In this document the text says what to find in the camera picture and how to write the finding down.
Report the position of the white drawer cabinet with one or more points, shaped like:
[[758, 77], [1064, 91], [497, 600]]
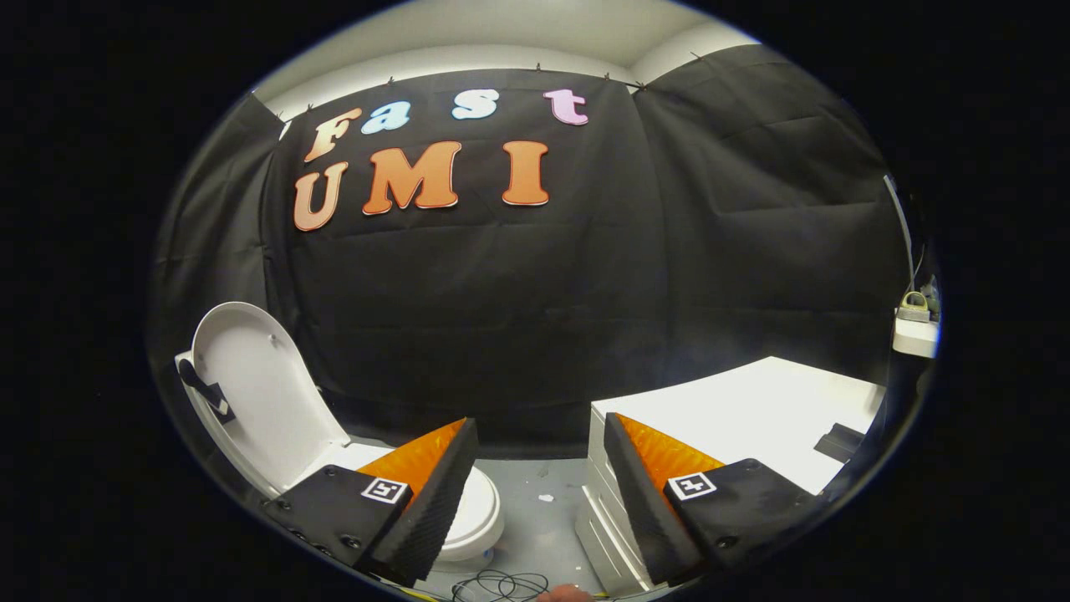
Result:
[[752, 410]]

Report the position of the black round pull tab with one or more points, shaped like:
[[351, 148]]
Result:
[[209, 397]]

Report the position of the white box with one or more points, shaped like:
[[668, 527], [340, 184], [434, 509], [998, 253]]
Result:
[[915, 337]]

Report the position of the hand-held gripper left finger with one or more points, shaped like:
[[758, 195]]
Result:
[[439, 493]]

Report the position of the small flat black object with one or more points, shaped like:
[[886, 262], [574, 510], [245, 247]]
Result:
[[838, 441]]

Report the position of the black backdrop cloth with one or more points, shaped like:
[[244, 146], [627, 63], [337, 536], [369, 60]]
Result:
[[501, 318]]

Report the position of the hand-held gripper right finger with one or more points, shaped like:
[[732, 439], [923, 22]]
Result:
[[639, 493]]

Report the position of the white toilet lid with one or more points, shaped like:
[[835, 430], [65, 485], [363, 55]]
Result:
[[267, 393]]

